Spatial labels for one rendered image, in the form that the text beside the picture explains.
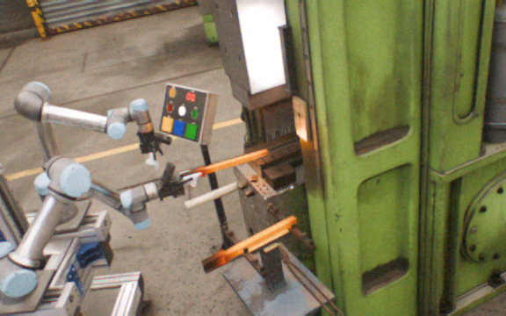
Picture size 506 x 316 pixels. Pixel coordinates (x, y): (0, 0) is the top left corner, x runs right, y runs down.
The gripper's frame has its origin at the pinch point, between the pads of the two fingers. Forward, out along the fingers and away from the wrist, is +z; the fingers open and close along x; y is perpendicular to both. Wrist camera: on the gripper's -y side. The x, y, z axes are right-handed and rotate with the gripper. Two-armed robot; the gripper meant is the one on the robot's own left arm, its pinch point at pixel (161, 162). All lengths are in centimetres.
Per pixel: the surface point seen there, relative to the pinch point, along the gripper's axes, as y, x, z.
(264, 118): -56, -8, -13
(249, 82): -54, 26, -48
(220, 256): -39, 80, -5
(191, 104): -16.8, -24.6, -19.1
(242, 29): -55, 27, -70
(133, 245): 54, -50, 93
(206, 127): -24.1, -16.0, -8.7
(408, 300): -116, 37, 77
